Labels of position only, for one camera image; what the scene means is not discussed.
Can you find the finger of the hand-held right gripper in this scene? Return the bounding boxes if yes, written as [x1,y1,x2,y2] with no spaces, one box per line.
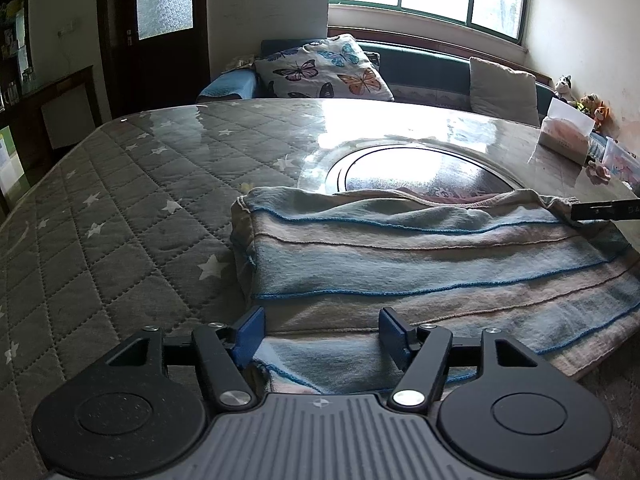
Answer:
[570,199,640,223]

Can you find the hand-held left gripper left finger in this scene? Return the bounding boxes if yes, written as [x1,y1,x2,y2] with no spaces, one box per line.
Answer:
[105,305,266,408]

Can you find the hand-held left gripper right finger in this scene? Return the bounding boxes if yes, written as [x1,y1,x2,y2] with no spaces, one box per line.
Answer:
[377,306,543,409]

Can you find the striped blue beige shirt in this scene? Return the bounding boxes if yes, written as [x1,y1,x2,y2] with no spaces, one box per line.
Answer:
[231,186,640,395]

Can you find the small pink toy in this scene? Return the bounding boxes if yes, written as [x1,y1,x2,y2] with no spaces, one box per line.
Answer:
[586,160,613,183]

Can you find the clear plastic storage container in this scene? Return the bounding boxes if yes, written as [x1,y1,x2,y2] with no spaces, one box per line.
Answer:
[600,137,640,186]

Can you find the white pink tissue box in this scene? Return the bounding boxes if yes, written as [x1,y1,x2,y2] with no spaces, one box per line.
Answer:
[539,97,596,166]

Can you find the orange plush toy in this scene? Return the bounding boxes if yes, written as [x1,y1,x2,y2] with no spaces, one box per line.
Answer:
[592,101,613,133]

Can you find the black white cow plush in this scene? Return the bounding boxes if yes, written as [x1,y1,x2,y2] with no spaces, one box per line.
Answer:
[552,75,576,103]

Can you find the plain grey cushion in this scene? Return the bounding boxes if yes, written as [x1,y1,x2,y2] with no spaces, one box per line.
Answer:
[469,56,541,127]

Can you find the round inset table plate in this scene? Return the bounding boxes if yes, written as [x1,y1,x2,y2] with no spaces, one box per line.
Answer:
[299,136,516,198]

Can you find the teal sofa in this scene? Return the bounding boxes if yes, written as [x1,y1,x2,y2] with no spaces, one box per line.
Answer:
[197,39,621,136]

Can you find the blue pillow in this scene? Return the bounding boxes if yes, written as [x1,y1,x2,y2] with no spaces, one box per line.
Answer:
[197,69,260,102]

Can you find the butterfly print cushion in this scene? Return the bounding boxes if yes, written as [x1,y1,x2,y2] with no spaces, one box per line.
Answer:
[254,34,395,102]

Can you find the dark wooden glass door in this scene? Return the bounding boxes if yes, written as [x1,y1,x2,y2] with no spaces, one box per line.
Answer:
[97,0,211,121]

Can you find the green white poster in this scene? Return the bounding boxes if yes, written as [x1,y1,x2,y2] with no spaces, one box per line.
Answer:
[0,125,25,196]

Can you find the dark wooden sideboard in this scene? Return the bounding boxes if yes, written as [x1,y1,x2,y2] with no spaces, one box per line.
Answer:
[0,65,98,211]

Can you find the dark wooden shelf cabinet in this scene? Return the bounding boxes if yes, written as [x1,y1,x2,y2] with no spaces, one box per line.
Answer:
[0,0,33,111]

